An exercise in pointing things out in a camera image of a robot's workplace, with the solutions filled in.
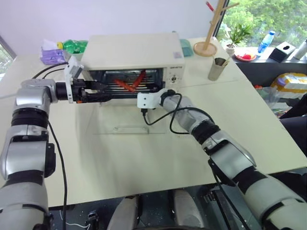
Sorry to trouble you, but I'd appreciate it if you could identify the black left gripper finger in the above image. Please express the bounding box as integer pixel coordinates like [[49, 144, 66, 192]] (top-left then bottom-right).
[[83, 93, 114, 103], [84, 80, 108, 93]]

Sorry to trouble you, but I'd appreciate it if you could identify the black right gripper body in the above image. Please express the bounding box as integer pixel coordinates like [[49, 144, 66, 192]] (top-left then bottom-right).
[[138, 88, 160, 95]]

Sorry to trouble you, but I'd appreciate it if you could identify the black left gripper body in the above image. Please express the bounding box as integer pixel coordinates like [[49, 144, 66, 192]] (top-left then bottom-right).
[[71, 78, 87, 104]]

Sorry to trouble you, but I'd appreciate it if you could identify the dark oven tray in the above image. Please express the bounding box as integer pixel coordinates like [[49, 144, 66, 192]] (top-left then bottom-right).
[[103, 71, 164, 100]]

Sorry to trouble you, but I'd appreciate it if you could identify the red sausage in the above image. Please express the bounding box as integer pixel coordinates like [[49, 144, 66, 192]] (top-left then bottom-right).
[[114, 78, 135, 93], [131, 69, 147, 88]]

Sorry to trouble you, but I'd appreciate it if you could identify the glass toaster oven door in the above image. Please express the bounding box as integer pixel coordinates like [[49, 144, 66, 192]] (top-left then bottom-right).
[[92, 102, 166, 135]]

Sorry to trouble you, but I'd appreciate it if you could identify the white toaster oven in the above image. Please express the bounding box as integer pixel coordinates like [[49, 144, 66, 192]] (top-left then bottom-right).
[[80, 32, 186, 106]]

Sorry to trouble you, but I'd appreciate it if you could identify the green plastic bottle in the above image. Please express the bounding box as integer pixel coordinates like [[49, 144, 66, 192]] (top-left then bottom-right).
[[57, 39, 89, 54]]

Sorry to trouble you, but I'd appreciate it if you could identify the purple tissue pack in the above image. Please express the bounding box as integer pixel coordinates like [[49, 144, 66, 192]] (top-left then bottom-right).
[[39, 39, 69, 65]]

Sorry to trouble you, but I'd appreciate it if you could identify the grey cup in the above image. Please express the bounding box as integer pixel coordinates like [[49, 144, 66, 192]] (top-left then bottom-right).
[[207, 57, 230, 81]]

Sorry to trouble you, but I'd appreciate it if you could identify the wooden mug tree stand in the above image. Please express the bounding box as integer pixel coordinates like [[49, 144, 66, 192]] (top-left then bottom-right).
[[193, 0, 240, 56]]

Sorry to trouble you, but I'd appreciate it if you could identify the red plate with fruit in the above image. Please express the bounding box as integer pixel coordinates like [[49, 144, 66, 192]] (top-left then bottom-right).
[[234, 52, 257, 62]]

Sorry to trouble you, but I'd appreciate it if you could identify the small potted plant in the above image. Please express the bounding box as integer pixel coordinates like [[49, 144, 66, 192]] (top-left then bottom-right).
[[222, 23, 253, 55]]

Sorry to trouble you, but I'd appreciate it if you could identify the grey rounded robot leg cover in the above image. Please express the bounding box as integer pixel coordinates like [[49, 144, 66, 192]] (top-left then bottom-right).
[[172, 189, 207, 230], [106, 196, 142, 230]]

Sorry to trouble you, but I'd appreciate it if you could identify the clear plastic bag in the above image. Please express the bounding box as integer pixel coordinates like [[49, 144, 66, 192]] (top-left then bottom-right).
[[254, 85, 282, 109]]

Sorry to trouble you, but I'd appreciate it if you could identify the blue water bottle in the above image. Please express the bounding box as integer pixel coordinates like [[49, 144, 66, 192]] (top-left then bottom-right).
[[258, 30, 276, 54]]

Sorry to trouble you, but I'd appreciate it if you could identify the black tissue box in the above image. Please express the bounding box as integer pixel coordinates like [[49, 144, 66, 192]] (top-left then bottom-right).
[[268, 41, 296, 63]]

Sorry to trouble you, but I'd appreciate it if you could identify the yellow bag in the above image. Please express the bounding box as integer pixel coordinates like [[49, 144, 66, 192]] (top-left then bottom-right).
[[271, 73, 307, 93]]

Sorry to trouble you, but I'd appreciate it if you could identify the black chair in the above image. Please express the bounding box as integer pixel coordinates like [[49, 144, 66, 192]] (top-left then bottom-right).
[[279, 92, 307, 168]]

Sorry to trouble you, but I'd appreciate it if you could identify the silver bottle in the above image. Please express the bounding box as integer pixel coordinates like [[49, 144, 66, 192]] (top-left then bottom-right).
[[293, 38, 307, 60]]

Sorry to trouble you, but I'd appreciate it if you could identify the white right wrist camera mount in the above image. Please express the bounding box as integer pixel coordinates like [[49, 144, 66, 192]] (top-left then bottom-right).
[[137, 88, 166, 110]]

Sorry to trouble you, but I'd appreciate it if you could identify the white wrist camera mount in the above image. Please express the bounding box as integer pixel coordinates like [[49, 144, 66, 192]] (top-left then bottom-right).
[[64, 56, 85, 104], [137, 88, 166, 110]]

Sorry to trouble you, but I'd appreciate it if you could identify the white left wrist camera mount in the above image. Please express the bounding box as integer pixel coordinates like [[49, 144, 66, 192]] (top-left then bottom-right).
[[64, 56, 85, 104]]

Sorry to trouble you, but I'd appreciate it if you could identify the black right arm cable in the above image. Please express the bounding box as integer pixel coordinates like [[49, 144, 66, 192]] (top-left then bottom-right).
[[141, 90, 252, 230]]

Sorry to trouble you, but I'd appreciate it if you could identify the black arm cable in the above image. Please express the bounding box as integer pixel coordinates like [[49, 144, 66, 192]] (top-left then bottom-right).
[[141, 90, 252, 230], [32, 62, 71, 230]]

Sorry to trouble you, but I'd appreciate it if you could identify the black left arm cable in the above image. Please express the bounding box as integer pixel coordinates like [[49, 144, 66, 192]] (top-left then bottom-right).
[[32, 62, 71, 230]]

